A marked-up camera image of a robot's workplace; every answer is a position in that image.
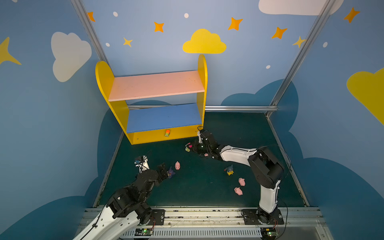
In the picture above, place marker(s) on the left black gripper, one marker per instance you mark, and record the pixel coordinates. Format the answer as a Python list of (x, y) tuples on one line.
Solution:
[(162, 171)]

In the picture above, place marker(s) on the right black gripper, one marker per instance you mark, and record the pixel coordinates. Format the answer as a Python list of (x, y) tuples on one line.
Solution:
[(196, 147)]

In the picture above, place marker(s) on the purple creature toy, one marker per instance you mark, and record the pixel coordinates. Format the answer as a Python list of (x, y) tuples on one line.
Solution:
[(171, 173)]

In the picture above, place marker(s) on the pink top toy car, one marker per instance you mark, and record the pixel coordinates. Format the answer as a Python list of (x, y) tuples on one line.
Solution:
[(188, 147)]

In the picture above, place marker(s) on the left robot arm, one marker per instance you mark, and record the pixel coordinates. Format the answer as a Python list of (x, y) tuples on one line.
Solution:
[(126, 209)]

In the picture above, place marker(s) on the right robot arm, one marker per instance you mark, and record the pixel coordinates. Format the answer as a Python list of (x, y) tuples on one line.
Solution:
[(266, 168)]

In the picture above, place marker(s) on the pink pig toy left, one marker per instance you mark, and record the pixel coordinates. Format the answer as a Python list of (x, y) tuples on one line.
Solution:
[(177, 166)]

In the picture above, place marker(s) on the pink pig toy right upper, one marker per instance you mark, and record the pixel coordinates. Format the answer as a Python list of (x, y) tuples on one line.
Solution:
[(242, 182)]

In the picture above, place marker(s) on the pink pig toy right lower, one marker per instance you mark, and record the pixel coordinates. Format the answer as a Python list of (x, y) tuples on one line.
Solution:
[(238, 191)]

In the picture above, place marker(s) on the left controller board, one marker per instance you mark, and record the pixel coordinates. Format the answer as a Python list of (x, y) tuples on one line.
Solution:
[(143, 233)]

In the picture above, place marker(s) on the controller board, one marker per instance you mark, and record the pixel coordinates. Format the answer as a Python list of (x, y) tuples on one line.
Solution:
[(268, 234), (143, 233)]

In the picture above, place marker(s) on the right controller board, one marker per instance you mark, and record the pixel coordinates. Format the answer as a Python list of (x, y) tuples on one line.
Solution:
[(268, 234)]

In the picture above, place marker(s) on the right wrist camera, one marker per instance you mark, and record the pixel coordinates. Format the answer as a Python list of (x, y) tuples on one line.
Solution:
[(202, 134)]

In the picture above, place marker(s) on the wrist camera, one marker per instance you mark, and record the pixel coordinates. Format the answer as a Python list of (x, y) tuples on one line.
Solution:
[(202, 134), (141, 163)]

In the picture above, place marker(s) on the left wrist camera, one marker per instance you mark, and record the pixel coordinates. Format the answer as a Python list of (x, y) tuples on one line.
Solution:
[(141, 163)]

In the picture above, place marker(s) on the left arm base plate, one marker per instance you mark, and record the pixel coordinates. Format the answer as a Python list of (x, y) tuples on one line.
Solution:
[(153, 217)]

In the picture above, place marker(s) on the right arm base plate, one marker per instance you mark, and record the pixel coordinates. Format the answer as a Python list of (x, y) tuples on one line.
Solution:
[(261, 217)]

